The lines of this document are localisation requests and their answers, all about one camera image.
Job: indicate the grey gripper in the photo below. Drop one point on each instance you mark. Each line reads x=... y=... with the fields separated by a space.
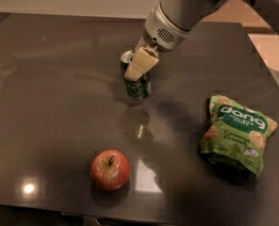
x=160 y=32

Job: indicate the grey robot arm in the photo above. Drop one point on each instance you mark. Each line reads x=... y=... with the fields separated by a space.
x=188 y=13

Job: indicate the green soda can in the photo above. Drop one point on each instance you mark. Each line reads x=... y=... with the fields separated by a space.
x=136 y=90

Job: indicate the green coconut crunch snack bag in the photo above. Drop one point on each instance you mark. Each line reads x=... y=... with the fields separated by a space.
x=236 y=136

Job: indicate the red apple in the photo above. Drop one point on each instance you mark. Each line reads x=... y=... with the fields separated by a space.
x=110 y=170

